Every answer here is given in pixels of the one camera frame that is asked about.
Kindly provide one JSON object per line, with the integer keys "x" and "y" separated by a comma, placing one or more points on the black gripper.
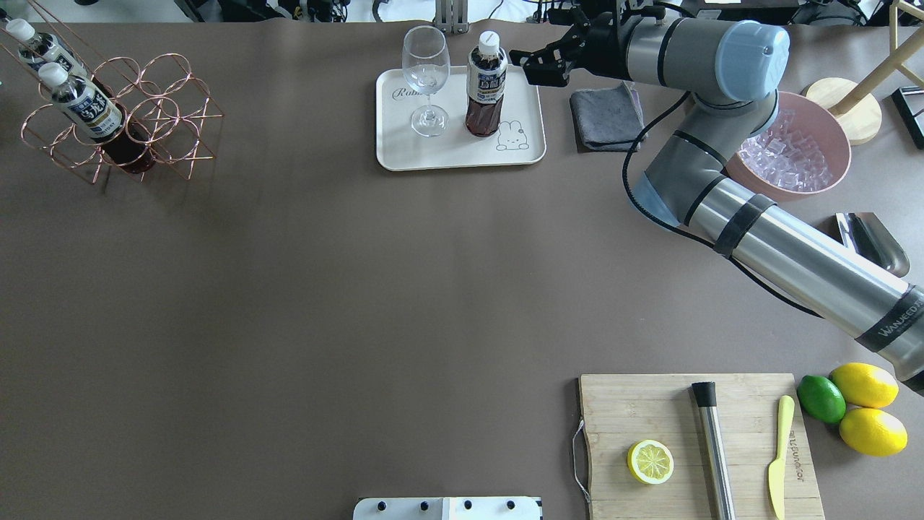
{"x": 605, "y": 56}

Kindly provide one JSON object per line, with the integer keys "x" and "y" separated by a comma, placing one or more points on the tea bottle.
{"x": 39, "y": 48}
{"x": 99, "y": 118}
{"x": 485, "y": 84}

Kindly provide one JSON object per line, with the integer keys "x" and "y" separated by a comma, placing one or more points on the copper wire bottle basket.
{"x": 164, "y": 95}

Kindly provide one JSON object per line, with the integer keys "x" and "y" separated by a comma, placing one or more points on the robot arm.
{"x": 732, "y": 70}

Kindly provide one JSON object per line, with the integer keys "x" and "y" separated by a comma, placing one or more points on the grey folded cloth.
{"x": 607, "y": 120}

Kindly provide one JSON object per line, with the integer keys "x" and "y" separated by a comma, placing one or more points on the cream rabbit tray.
{"x": 520, "y": 139}

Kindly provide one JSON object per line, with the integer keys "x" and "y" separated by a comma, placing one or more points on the clear wine glass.
{"x": 426, "y": 69}

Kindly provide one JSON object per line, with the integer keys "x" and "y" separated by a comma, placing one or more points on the pink bowl of ice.
{"x": 804, "y": 152}

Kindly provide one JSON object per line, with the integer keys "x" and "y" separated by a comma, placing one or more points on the wooden glass drying tree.
{"x": 852, "y": 103}

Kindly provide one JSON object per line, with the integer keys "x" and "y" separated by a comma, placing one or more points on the steel ice scoop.
{"x": 863, "y": 233}

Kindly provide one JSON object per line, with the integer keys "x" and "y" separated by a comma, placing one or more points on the bamboo cutting board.
{"x": 619, "y": 410}

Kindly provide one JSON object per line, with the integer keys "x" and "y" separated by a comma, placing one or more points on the steel muddler black tip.
{"x": 706, "y": 399}

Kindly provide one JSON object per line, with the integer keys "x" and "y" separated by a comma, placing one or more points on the half lemon slice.
{"x": 650, "y": 462}

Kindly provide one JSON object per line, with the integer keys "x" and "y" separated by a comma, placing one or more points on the green lime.
{"x": 821, "y": 399}

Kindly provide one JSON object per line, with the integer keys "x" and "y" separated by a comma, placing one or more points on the yellow lemon upper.
{"x": 865, "y": 385}

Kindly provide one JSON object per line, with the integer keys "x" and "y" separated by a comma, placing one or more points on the yellow lemon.
{"x": 865, "y": 385}
{"x": 873, "y": 432}

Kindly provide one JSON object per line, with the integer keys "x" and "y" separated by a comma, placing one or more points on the yellow plastic knife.
{"x": 776, "y": 469}

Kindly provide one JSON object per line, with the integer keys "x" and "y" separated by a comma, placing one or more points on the yellow lemon lower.
{"x": 873, "y": 432}

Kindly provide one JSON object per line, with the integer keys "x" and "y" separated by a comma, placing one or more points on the aluminium frame post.
{"x": 451, "y": 16}

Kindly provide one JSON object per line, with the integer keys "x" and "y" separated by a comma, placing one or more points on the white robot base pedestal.
{"x": 461, "y": 507}

